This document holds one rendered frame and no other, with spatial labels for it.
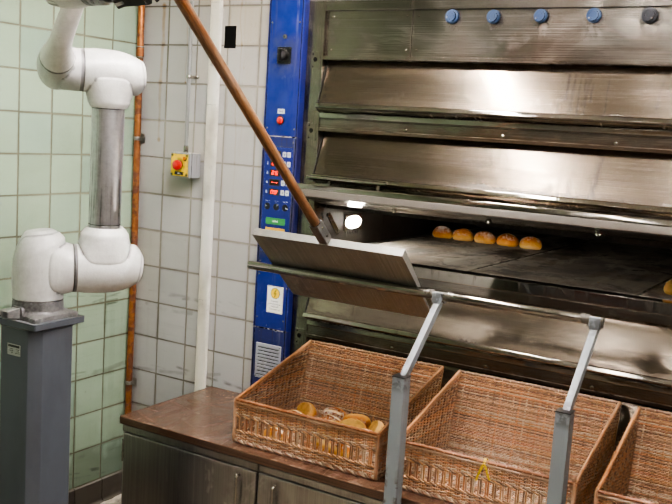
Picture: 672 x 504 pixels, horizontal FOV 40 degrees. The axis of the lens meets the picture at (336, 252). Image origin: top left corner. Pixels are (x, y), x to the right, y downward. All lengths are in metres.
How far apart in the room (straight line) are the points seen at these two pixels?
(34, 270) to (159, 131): 1.16
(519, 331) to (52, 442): 1.55
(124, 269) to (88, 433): 1.23
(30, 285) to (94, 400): 1.16
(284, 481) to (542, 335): 0.96
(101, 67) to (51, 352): 0.89
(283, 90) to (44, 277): 1.15
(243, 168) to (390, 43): 0.77
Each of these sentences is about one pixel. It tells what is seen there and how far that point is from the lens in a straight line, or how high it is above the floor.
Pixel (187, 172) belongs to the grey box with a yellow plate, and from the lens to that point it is 3.71.
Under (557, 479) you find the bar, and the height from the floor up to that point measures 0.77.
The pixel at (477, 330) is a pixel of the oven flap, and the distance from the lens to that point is 3.18.
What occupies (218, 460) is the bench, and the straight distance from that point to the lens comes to 3.18.
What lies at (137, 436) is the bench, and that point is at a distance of 3.40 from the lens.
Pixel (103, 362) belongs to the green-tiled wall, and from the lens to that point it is 4.01.
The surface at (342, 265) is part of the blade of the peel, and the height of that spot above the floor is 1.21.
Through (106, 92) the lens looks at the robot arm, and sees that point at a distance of 2.93.
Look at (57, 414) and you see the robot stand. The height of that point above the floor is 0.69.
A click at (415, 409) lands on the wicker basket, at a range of 3.07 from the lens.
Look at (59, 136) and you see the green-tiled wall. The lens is 3.69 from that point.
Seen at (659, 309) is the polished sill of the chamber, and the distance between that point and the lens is 2.99.
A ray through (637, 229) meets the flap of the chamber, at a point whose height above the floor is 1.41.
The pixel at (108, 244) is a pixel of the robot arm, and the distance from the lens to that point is 2.96.
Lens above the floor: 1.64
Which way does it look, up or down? 8 degrees down
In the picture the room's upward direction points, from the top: 4 degrees clockwise
